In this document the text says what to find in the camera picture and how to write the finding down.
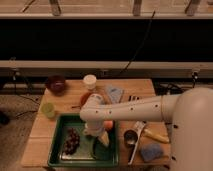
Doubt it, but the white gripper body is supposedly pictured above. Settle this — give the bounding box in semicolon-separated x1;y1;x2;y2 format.
84;122;105;137

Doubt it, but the green pepper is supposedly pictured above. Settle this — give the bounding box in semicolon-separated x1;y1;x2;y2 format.
98;132;109;147

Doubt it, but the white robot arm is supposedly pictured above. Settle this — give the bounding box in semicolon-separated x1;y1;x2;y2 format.
80;87;213;171

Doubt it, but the metal measuring cup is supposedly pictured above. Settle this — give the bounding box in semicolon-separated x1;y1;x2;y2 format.
124;130;138;147

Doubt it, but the white cup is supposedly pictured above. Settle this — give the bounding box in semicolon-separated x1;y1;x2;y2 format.
83;74;97;90

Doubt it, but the green plastic cup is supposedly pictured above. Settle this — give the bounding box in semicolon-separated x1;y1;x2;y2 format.
41;103;55;119

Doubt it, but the orange fruit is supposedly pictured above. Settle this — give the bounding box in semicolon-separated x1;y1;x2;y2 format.
104;121;114;131

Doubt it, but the metal spoon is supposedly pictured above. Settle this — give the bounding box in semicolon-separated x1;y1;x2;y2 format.
71;106;81;109

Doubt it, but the bunch of dark grapes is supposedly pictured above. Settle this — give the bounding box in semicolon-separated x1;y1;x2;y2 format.
63;128;80;155

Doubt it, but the green plastic tray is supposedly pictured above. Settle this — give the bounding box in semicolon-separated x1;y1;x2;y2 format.
47;115;119;168

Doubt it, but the orange bowl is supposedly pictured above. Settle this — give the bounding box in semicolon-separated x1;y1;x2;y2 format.
79;92;106;107

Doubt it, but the light blue cloth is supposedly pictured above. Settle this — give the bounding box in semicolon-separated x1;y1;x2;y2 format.
105;85;124;104

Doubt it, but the striped black white object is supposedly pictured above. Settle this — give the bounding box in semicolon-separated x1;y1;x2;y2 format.
128;95;141;101

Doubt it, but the dark brown bowl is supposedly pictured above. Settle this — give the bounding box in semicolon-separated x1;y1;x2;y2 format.
45;75;66;96

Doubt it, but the blue sponge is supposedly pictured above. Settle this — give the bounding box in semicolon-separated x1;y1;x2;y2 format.
140;143;164;162

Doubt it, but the black power adapter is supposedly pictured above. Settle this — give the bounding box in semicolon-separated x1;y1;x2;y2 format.
158;83;184;95

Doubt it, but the black cable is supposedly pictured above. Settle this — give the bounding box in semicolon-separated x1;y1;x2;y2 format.
120;9;157;76

